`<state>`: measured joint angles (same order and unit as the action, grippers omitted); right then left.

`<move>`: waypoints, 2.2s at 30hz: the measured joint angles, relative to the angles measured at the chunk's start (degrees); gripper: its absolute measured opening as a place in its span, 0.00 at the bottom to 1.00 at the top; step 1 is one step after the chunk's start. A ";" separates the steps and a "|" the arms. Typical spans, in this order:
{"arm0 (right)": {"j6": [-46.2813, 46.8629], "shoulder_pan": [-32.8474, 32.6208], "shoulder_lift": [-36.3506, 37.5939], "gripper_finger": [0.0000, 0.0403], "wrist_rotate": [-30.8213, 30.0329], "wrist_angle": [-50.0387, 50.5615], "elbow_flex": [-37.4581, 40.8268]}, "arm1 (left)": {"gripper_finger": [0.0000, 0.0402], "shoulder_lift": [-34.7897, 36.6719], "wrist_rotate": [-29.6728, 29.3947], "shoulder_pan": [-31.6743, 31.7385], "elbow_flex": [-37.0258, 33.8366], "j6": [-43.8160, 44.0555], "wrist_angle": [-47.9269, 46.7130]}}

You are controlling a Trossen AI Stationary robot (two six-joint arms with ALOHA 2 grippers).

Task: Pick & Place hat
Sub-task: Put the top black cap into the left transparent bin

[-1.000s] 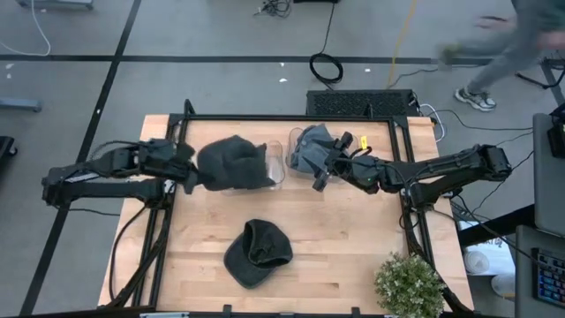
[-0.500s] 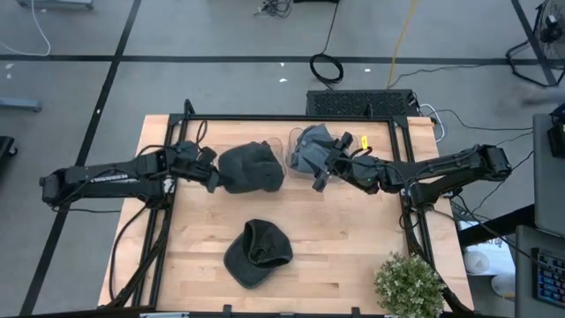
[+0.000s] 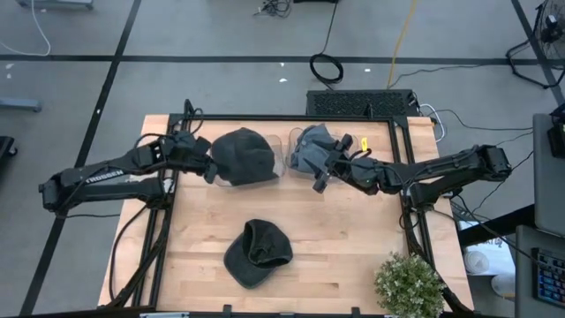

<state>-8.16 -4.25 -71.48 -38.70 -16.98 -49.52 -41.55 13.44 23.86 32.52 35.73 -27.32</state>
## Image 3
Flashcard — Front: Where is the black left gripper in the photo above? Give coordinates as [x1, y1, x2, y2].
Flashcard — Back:
[167, 130, 220, 185]

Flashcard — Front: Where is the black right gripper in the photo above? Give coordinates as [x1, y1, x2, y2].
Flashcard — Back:
[304, 132, 368, 195]

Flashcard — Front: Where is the light grey baseball cap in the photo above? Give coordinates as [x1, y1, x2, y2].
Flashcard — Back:
[289, 122, 350, 177]

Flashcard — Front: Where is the black baseball cap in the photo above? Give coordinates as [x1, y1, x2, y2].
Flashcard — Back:
[222, 217, 295, 291]
[210, 126, 280, 187]

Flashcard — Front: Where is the black computer case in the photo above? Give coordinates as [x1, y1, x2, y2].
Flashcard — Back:
[305, 88, 420, 119]

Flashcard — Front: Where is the green potted plant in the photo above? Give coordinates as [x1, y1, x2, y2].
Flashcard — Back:
[373, 251, 447, 318]

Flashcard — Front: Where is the grey table foot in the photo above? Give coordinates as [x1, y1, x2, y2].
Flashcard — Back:
[0, 97, 43, 113]

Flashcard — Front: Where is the black caster foot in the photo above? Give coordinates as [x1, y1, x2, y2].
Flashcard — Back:
[0, 135, 19, 163]

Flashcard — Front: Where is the white paper roll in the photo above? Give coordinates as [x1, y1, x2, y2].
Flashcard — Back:
[463, 250, 491, 276]
[491, 272, 516, 298]

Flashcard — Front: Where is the grey cart base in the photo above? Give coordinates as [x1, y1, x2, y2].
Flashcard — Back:
[15, 0, 95, 11]

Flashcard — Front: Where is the grey flat panel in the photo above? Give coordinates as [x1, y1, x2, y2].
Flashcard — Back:
[531, 112, 565, 239]

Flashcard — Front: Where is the grey desk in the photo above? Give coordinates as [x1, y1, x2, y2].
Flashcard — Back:
[514, 224, 565, 318]

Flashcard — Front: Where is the black device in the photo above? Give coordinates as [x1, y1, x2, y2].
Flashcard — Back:
[546, 102, 565, 159]

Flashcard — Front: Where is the black floor fan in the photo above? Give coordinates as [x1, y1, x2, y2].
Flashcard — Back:
[505, 0, 565, 89]

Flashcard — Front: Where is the black aluminium table frame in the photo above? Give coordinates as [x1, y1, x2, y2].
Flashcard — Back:
[97, 112, 476, 318]

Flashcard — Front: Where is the black coiled power cable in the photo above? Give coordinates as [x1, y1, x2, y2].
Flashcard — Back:
[308, 0, 344, 85]

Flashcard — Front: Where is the yellow power cord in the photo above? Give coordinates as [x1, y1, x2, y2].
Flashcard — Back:
[387, 0, 418, 89]

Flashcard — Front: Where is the black cable bundle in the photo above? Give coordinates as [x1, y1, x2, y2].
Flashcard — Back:
[253, 0, 292, 19]

